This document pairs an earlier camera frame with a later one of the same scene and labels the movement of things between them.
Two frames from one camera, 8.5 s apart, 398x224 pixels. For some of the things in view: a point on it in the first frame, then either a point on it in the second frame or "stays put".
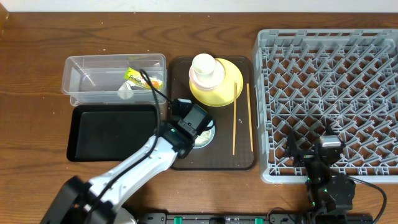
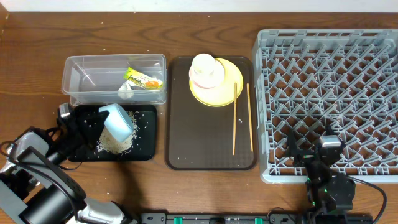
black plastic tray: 109,133 stays put
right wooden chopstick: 250,117 stays put
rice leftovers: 203,138 -> 109,143
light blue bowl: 204,138 -> 117,122
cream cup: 203,63 stays put
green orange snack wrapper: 135,75 stays put
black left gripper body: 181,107 -> 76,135
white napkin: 125,91 stays put
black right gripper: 306,156 stays put
